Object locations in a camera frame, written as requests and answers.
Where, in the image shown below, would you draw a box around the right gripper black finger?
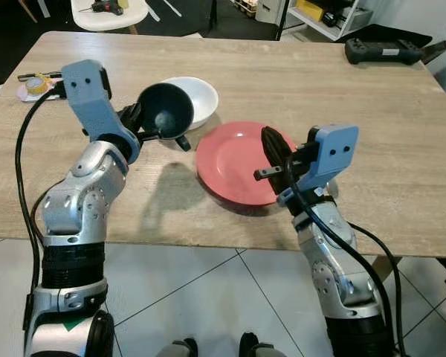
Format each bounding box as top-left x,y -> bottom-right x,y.
271,127 -> 294,173
262,126 -> 282,170

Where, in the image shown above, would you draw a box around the dark blue cup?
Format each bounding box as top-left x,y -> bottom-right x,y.
137,82 -> 195,152

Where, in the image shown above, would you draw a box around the pink plate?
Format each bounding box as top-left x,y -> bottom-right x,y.
195,121 -> 298,208

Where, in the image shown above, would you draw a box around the white bowl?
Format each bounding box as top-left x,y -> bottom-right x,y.
160,77 -> 219,131

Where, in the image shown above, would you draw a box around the yellow tape roll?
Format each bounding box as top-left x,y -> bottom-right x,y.
24,77 -> 49,96

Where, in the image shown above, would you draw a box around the pink paper packet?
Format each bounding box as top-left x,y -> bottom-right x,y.
16,80 -> 64,101

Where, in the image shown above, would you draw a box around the white chair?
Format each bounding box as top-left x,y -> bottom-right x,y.
71,0 -> 149,34

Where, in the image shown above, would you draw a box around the black power drill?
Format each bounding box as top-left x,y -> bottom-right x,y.
89,0 -> 127,16

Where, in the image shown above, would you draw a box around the black folding phone holder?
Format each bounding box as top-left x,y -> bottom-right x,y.
420,41 -> 446,66

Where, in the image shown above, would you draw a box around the white storage box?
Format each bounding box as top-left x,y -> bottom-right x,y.
256,0 -> 287,23

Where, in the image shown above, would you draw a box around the black handheld controller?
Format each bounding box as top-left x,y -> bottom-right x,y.
345,37 -> 424,66

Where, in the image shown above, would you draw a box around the yellow box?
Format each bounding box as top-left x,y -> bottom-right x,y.
296,0 -> 324,19

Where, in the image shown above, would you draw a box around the white shelf unit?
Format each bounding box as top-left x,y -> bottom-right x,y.
286,0 -> 376,39

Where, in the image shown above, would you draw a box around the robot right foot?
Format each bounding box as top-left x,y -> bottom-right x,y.
238,333 -> 276,357

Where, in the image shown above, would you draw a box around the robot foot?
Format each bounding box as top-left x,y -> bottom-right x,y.
156,338 -> 198,357
238,333 -> 276,357

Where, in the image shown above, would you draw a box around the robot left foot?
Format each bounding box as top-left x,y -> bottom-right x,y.
156,338 -> 198,357

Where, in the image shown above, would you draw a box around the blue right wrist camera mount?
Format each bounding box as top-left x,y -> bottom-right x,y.
277,124 -> 360,208

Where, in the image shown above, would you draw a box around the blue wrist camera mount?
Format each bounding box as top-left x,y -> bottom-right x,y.
277,124 -> 360,208
61,59 -> 142,164

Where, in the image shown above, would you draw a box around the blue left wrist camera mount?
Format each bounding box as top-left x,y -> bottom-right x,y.
61,59 -> 142,164

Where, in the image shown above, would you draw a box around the grey handled scissors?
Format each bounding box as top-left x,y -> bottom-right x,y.
19,71 -> 64,81

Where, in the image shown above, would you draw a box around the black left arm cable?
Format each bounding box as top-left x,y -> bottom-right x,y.
15,88 -> 68,254

